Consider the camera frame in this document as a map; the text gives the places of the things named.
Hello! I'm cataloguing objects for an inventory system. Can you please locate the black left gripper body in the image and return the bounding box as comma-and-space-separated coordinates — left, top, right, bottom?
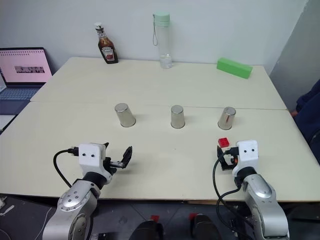
101, 156, 126, 176

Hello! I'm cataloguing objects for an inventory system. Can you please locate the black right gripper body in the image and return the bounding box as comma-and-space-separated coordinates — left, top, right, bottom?
226, 152, 238, 167

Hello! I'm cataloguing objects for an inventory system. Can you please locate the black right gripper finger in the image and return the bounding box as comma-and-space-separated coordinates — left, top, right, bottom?
220, 159, 236, 172
216, 145, 229, 161

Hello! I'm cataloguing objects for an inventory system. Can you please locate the red toy brick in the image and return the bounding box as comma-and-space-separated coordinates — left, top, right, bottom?
217, 137, 231, 149

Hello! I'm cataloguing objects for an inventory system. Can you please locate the steel cup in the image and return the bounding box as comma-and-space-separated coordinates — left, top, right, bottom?
170, 104, 187, 130
217, 106, 237, 131
114, 102, 137, 128

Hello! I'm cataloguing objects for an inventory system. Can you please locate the dark rounded shape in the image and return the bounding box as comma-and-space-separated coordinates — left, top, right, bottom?
129, 214, 165, 240
188, 212, 223, 240

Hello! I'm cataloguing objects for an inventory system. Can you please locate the green foam block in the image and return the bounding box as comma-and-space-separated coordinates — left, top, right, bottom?
216, 57, 254, 81

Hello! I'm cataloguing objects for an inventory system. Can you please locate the person in dark blue clothes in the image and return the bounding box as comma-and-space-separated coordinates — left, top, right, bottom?
290, 78, 320, 166

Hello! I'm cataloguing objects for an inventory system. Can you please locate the ketchup bottle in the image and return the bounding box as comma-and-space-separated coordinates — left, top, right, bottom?
94, 22, 120, 65

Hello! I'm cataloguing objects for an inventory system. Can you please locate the open laptop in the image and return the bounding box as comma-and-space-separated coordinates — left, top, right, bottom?
0, 47, 54, 116

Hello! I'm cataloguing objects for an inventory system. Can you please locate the clear bottle with green lid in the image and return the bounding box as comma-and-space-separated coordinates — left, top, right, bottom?
151, 10, 175, 70

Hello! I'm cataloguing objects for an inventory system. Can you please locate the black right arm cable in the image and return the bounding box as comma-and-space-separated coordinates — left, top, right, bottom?
212, 146, 248, 240

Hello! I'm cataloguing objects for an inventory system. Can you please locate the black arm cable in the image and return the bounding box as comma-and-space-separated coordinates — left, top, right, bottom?
212, 146, 248, 240
52, 147, 80, 188

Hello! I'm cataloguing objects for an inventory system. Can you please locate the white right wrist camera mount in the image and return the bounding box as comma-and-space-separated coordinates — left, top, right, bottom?
235, 139, 260, 171

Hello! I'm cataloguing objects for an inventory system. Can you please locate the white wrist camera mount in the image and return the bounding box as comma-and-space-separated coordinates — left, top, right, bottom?
235, 139, 260, 171
78, 142, 107, 174

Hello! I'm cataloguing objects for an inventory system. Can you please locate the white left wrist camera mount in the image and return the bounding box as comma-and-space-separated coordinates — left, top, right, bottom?
78, 142, 107, 174

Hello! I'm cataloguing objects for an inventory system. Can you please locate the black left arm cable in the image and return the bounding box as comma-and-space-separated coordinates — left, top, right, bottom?
52, 147, 80, 188

